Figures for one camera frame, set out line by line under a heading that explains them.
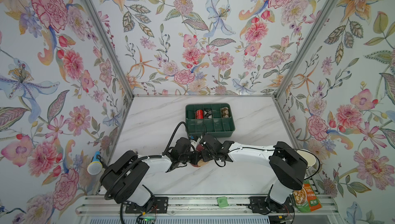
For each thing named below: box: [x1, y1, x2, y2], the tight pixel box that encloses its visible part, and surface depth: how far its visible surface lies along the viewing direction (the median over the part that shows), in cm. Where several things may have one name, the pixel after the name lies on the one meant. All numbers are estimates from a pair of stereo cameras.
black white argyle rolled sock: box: [203, 108, 213, 119], surface depth 106 cm
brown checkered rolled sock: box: [220, 106, 230, 119], surface depth 106 cm
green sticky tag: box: [217, 196, 228, 208], surface depth 76 cm
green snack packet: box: [292, 178, 323, 213], surface depth 76 cm
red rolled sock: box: [195, 109, 204, 120], surface depth 106 cm
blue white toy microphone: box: [86, 151, 103, 176], surface depth 62 cm
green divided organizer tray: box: [185, 102, 236, 138], surface depth 106 cm
